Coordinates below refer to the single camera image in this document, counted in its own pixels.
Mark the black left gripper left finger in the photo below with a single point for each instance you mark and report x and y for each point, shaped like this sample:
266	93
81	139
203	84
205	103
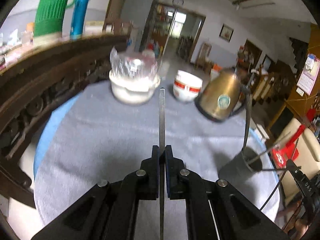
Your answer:
108	210

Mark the dark carved wooden bench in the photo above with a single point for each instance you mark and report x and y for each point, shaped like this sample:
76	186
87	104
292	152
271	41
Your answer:
34	86

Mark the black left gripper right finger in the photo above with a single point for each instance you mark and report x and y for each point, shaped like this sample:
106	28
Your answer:
215	210

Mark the grey table cloth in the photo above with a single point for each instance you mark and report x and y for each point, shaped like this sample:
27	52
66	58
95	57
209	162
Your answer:
102	138

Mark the dark chopstick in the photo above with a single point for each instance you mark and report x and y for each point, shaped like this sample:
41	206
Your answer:
274	146
273	170
247	119
161	160

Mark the golden electric kettle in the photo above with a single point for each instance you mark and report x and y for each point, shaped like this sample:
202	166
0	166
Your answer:
225	96

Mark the grey chopstick holder cup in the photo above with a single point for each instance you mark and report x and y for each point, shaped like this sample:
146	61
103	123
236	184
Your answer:
238	170

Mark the framed picture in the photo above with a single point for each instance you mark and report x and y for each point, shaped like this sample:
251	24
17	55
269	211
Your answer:
226	33

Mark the green thermos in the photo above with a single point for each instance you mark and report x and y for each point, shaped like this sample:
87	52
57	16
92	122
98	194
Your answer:
49	21

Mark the grey refrigerator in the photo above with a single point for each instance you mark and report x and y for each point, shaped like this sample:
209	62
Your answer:
139	13

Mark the wall calendar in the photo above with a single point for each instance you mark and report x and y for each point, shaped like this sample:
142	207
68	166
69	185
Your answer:
309	74

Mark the blue table cover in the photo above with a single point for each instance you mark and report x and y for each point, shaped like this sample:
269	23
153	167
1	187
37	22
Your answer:
49	131

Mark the beige sofa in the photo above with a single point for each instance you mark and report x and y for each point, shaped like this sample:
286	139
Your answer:
308	157

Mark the blue thermos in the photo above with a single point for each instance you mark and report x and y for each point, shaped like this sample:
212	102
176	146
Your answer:
78	18

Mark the white red bowl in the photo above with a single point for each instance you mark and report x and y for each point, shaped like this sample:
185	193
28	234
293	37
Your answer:
186	86

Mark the red plastic chair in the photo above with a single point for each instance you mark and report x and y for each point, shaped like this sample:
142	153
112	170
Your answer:
282	154

